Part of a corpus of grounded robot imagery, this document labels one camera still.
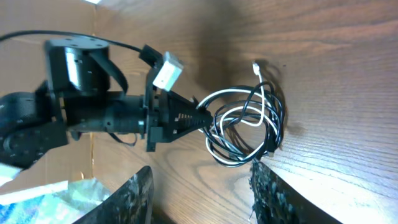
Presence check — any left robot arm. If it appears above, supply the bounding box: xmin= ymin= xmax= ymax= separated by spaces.
xmin=1 ymin=37 xmax=212 ymax=169

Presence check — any white usb cable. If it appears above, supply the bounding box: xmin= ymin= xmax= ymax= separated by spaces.
xmin=195 ymin=61 xmax=279 ymax=166

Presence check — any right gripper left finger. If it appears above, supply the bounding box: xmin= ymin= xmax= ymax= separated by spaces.
xmin=74 ymin=166 xmax=154 ymax=224

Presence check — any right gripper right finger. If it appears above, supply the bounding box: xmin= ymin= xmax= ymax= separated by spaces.
xmin=249 ymin=160 xmax=339 ymax=224

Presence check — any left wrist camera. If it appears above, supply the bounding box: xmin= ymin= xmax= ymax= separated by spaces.
xmin=152 ymin=52 xmax=184 ymax=91

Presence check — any black usb cable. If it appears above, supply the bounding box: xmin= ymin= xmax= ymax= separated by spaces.
xmin=198 ymin=81 xmax=285 ymax=168

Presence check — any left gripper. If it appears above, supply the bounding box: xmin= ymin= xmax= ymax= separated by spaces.
xmin=144 ymin=67 xmax=213 ymax=152

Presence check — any left camera cable black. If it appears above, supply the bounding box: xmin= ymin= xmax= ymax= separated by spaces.
xmin=1 ymin=30 xmax=163 ymax=67

